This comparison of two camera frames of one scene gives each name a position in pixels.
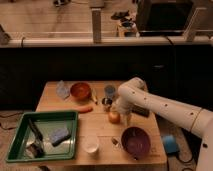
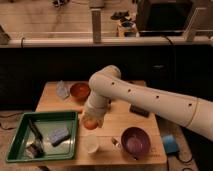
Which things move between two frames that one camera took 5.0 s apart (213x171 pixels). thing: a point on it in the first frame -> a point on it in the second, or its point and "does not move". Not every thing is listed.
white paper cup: x=90 y=143 does not move
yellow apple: x=114 y=117 -> x=90 y=124
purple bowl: x=136 y=142 does not move
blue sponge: x=58 y=135 does not move
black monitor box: x=162 y=18 does not move
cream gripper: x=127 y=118 -> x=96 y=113
